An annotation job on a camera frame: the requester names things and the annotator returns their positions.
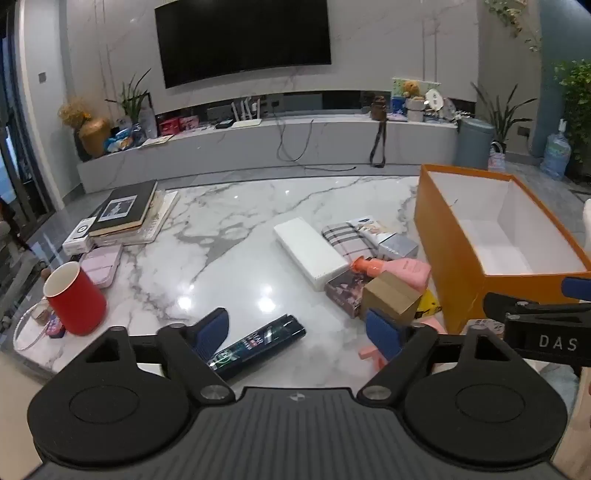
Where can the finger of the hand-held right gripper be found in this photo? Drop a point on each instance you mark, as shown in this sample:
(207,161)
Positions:
(508,304)
(576,288)

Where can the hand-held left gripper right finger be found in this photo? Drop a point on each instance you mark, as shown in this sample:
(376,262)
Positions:
(382,333)

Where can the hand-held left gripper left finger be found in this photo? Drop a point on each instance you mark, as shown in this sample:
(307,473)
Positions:
(213,330)

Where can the orange cardboard box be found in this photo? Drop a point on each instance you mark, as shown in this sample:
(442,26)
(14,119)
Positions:
(461,277)

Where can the illustrated tin box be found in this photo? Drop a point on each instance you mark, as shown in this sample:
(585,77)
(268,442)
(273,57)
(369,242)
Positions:
(344,290)

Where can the pink bottle orange cap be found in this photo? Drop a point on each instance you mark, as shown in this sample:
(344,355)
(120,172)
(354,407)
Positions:
(406,270)

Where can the long white box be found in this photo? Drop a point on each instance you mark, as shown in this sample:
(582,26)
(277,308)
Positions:
(309,249)

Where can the pink plastic item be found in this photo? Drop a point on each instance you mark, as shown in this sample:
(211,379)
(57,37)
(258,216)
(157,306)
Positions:
(368,353)

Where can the brown cardboard box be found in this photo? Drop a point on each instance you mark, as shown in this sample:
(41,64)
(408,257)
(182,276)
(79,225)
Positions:
(388,295)

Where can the black green tube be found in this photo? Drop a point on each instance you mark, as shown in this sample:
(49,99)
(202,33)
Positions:
(258,344)

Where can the yellow packet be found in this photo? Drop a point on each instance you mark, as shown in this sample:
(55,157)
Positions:
(429,304)

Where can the silver printed box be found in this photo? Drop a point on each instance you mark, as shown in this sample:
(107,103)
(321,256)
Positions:
(392,244)

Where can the stack of books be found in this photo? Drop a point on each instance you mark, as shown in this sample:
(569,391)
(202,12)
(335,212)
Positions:
(159,221)

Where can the pink flat case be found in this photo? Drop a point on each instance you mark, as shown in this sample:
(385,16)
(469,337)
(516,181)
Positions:
(99,267)

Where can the blue water jug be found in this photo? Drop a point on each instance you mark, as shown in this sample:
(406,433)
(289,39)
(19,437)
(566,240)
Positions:
(555,154)

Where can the red cup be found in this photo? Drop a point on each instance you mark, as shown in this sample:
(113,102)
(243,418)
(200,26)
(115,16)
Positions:
(78,304)

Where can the woven pastel bag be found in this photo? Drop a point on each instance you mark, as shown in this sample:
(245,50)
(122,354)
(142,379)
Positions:
(497,159)

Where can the black hardcover book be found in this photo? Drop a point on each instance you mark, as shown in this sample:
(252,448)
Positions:
(129,203)

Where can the small pink tin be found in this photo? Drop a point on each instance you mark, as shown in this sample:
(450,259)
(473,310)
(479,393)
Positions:
(55,327)

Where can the grey blue trash can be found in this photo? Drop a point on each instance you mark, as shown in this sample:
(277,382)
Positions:
(473,145)

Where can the small white box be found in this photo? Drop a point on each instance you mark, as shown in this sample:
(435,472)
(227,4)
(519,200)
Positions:
(76,237)

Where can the small glass jar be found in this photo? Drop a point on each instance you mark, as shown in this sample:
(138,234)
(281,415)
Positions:
(40,314)

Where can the tall green bush plant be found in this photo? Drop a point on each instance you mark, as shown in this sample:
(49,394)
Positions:
(577,106)

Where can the potted long leaf plant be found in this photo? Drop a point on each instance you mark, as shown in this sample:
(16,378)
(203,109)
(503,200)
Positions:
(501,120)

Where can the round clear tray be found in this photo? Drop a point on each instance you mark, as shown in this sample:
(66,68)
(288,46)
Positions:
(27,339)

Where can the grey marble tv console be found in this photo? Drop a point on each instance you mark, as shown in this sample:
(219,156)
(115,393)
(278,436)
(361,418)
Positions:
(258,143)

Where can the beige paper folder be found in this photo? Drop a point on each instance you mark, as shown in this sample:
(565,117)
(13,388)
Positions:
(157,141)

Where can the small black box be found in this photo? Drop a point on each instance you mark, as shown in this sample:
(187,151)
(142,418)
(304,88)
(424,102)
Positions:
(225,123)

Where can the pink gift box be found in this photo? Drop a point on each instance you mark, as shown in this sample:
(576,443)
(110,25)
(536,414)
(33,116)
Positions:
(189,123)

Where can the red gift box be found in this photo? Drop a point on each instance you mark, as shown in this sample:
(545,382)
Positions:
(169,126)

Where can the white router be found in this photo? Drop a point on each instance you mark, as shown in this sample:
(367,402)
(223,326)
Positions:
(246,121)

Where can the blue snack packets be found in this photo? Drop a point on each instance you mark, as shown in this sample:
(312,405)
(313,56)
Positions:
(120,138)

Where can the white cylinder box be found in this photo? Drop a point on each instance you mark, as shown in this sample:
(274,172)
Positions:
(414,110)

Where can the clear plastic bottle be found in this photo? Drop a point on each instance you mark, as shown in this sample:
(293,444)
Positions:
(148,122)

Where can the white round fan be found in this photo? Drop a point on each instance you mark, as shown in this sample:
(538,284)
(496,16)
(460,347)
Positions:
(434,99)

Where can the golden vase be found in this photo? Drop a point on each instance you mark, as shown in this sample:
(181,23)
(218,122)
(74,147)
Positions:
(94,138)

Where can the green picture box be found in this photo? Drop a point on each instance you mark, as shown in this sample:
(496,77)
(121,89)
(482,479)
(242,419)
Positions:
(429,85)

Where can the brown teddy bear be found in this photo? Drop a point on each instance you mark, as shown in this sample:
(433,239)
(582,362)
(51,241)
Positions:
(411,88)

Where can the green leafy plant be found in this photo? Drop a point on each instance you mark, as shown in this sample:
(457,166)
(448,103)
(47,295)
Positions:
(131,97)

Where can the dried yellow flowers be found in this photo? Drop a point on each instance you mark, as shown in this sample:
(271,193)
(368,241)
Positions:
(74,113)

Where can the hanging vine plant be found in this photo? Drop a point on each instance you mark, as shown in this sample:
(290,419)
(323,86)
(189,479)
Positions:
(512,18)

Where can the wall socket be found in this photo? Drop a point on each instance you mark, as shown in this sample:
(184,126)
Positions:
(523,131)

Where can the black wall television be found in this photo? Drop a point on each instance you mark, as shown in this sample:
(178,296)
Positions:
(240,37)

